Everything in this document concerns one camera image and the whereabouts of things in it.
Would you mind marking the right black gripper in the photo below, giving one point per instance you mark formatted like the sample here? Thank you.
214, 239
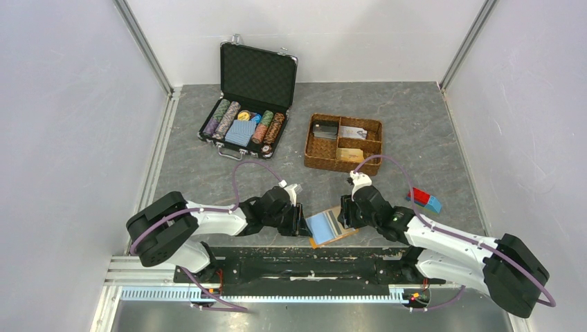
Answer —
346, 216

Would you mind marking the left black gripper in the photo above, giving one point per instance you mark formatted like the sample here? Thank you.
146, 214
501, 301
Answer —
298, 225

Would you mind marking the orange card holder wallet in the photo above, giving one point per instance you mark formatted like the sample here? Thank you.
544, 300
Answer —
325, 228

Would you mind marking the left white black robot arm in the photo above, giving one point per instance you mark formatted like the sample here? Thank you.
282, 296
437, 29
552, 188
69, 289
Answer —
162, 231

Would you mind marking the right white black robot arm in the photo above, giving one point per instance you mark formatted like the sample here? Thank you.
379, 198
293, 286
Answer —
504, 269

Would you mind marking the tan card in basket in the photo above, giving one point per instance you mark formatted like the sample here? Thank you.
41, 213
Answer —
353, 155

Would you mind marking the black card deck box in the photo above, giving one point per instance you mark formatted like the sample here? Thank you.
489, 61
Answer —
325, 129

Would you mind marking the blue playing card deck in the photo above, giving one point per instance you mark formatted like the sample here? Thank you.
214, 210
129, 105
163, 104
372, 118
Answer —
240, 132

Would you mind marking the woven brown basket tray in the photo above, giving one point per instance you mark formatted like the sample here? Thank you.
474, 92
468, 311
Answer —
321, 153

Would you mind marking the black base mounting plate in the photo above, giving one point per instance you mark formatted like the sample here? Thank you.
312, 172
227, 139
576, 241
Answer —
258, 271

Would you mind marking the red blue toy block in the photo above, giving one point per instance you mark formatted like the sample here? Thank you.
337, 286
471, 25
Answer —
425, 200

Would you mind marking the loose poker chip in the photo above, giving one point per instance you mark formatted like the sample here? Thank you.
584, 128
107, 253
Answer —
267, 150

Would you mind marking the brown black chip stack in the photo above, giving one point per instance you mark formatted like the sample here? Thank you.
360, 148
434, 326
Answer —
274, 128

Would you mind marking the green orange chip stack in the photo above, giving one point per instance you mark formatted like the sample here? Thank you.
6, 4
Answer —
262, 127

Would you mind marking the yellow blue loose chips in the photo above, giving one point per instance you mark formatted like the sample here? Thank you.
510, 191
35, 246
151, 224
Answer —
246, 115

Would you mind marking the pink grey chip stack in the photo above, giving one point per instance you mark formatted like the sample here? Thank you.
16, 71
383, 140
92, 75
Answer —
226, 120

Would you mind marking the purple green chip stack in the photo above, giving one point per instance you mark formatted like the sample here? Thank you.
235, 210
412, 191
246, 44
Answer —
217, 116

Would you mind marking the black poker chip case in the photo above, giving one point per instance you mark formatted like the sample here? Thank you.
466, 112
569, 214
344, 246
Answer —
260, 80

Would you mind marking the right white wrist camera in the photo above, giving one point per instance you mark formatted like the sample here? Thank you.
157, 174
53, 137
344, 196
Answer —
358, 180

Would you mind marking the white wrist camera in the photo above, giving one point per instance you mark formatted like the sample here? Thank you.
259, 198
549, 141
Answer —
293, 190
358, 180

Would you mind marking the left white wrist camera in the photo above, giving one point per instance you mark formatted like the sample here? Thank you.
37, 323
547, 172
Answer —
293, 190

